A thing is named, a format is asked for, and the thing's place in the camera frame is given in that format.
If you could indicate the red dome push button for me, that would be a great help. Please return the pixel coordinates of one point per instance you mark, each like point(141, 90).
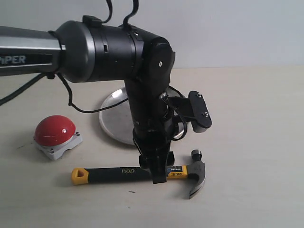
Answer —
point(55, 135)

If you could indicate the black yellow claw hammer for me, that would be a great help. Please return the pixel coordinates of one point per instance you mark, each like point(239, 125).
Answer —
point(195, 171)

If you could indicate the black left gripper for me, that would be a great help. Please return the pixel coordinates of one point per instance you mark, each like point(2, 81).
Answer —
point(152, 138)

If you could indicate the round stainless steel plate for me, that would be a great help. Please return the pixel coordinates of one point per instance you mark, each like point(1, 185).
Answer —
point(117, 122)

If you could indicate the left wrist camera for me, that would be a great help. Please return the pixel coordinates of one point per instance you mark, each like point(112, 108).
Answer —
point(193, 109)

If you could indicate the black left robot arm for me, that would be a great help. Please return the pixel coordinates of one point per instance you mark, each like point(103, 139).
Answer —
point(88, 51)

